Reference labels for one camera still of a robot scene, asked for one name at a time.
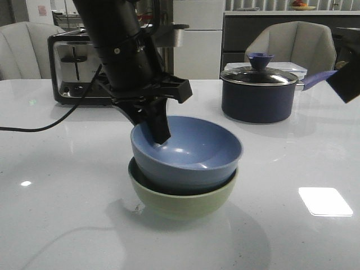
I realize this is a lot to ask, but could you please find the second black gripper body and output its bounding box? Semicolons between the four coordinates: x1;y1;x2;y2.
97;73;192;111

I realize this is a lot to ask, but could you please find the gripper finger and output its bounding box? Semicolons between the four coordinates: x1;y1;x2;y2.
142;97;171;144
115;101;147;126

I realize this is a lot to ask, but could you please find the blue bowl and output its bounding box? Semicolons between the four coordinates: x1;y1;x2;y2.
130;116;242;195

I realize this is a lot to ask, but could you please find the green bowl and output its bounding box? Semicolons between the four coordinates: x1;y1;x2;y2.
128;158;239;221

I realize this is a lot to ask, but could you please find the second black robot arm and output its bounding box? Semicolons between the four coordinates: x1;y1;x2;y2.
74;1;192;144

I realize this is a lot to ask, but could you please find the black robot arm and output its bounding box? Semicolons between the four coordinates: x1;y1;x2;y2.
326;27;359;104

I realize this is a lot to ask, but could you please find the white refrigerator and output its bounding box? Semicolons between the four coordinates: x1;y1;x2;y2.
173;1;225;79

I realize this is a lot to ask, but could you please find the black chrome four-slot toaster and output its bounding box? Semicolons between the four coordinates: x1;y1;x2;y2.
48;29;101;105

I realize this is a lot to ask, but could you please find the dark blue saucepan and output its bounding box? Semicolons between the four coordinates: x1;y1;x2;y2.
222;71;335;124

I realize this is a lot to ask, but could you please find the grey kitchen counter cabinet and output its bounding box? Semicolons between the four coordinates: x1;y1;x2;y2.
221;10;359;69

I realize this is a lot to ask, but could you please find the glass pot lid blue knob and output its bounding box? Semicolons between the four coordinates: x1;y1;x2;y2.
220;52;298;86

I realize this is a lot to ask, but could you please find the beige chair left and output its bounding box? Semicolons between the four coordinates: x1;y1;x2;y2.
1;21;64;80

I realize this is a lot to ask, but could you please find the beige chair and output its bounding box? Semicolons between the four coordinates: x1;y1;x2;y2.
1;21;64;80
245;21;336;75

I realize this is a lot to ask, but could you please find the clear plastic container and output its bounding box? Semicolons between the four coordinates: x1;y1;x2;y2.
224;62;307;80

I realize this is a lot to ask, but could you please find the beige chair right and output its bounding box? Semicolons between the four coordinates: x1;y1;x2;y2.
245;21;336;75

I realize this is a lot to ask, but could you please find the fruit bowl on counter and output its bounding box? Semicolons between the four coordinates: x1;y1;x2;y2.
290;0;316;11

